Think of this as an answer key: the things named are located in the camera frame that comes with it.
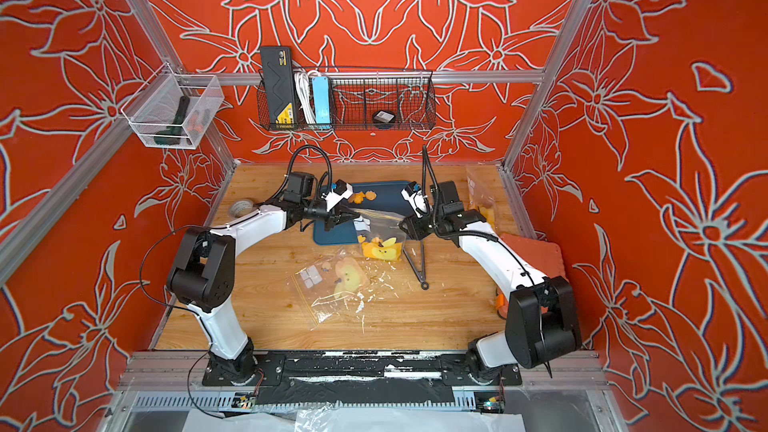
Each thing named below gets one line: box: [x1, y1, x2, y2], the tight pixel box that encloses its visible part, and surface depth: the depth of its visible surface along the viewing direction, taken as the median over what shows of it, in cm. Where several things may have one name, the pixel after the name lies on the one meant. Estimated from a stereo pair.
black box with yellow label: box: [260, 46, 299, 130], surface depth 89 cm
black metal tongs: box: [402, 241, 430, 291], surface depth 90 cm
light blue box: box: [312, 76, 330, 125], surface depth 91 cm
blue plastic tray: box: [313, 180, 412, 246], surface depth 88 cm
